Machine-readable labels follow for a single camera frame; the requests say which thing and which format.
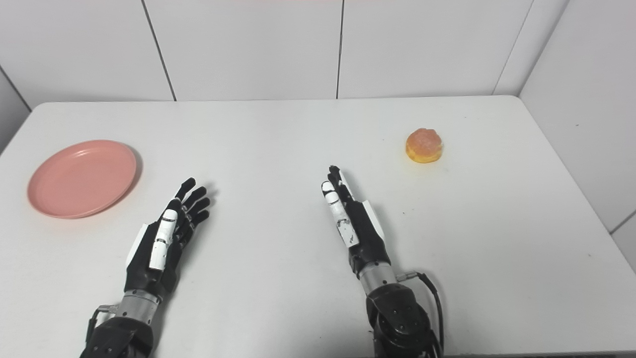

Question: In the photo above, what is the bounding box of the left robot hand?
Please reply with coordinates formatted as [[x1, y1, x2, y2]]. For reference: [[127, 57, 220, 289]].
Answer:
[[124, 178, 211, 302]]

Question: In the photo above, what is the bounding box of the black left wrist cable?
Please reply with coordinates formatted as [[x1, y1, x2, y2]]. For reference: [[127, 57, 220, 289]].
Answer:
[[85, 304, 118, 344]]

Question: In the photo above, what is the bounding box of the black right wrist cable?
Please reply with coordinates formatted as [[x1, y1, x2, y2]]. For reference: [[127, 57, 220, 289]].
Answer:
[[397, 271, 445, 355]]

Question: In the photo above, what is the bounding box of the pink plate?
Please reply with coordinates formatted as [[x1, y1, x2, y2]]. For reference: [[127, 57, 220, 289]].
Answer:
[[27, 140, 138, 219]]

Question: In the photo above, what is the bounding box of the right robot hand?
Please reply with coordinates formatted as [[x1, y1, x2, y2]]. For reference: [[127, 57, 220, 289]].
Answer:
[[321, 165, 392, 280]]

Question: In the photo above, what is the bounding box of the cream puff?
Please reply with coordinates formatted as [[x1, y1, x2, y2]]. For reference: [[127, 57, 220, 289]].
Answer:
[[405, 128, 444, 164]]

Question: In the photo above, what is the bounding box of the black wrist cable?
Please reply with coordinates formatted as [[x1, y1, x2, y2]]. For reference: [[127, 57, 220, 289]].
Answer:
[[397, 271, 445, 355], [85, 304, 118, 344]]

